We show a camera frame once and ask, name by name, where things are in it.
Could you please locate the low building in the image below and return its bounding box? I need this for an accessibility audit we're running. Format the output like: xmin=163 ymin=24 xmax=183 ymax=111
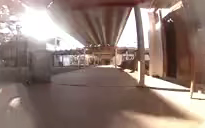
xmin=51 ymin=36 xmax=151 ymax=69

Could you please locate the grey concrete path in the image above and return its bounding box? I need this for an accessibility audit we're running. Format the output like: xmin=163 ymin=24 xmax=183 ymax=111
xmin=0 ymin=64 xmax=205 ymax=128

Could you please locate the covered walkway canopy with posts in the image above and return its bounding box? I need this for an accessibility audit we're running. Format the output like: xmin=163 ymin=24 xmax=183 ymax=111
xmin=23 ymin=0 xmax=184 ymax=88

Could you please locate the dark container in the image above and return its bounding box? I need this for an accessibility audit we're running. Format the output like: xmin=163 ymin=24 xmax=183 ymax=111
xmin=0 ymin=39 xmax=54 ymax=84

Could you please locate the brown building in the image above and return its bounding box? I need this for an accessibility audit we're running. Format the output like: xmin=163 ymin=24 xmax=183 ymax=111
xmin=147 ymin=0 xmax=205 ymax=94

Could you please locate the tree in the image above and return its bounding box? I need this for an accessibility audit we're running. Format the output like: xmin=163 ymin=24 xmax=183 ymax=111
xmin=0 ymin=0 xmax=28 ymax=64

